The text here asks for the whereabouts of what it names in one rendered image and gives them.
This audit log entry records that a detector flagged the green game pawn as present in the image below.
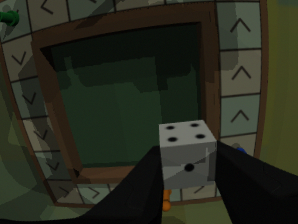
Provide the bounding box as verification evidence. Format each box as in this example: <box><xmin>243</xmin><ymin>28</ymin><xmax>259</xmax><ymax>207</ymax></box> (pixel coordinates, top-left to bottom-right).
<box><xmin>0</xmin><ymin>11</ymin><xmax>20</xmax><ymax>27</ymax></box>

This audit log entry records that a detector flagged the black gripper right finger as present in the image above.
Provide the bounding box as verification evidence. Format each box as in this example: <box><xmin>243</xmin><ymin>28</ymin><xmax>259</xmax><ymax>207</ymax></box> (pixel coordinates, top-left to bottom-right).
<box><xmin>214</xmin><ymin>140</ymin><xmax>298</xmax><ymax>224</ymax></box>

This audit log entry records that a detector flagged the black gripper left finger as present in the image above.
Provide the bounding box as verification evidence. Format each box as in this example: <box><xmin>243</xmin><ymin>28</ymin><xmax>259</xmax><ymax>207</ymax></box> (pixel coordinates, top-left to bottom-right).
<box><xmin>0</xmin><ymin>147</ymin><xmax>164</xmax><ymax>224</ymax></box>

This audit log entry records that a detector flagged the orange pawn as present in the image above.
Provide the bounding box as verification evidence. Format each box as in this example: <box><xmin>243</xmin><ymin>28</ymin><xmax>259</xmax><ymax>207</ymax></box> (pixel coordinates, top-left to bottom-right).
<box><xmin>162</xmin><ymin>189</ymin><xmax>172</xmax><ymax>212</ymax></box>

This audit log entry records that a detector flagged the white die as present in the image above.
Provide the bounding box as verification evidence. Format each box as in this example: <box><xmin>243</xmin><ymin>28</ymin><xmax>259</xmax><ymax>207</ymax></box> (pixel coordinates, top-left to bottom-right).
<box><xmin>158</xmin><ymin>120</ymin><xmax>217</xmax><ymax>190</ymax></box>

